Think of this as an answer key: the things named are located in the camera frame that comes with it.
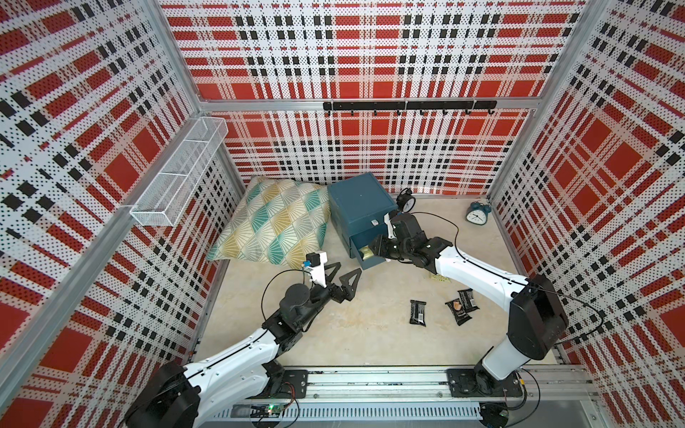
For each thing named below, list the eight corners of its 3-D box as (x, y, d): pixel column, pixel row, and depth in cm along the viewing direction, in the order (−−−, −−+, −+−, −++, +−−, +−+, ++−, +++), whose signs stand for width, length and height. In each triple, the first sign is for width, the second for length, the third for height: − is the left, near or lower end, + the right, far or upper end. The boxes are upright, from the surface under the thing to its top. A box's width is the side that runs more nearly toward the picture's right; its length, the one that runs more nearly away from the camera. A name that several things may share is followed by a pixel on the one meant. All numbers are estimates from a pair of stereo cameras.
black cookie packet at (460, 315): (458, 326, 86) (460, 324, 85) (445, 304, 91) (446, 302, 90) (470, 321, 87) (472, 318, 86) (456, 299, 92) (458, 297, 91)
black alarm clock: (400, 218, 117) (403, 202, 109) (391, 210, 121) (393, 194, 113) (413, 210, 121) (417, 194, 113) (404, 202, 124) (407, 186, 116)
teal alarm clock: (463, 223, 115) (470, 209, 108) (466, 214, 119) (472, 200, 111) (481, 229, 113) (489, 215, 106) (483, 220, 116) (491, 206, 109)
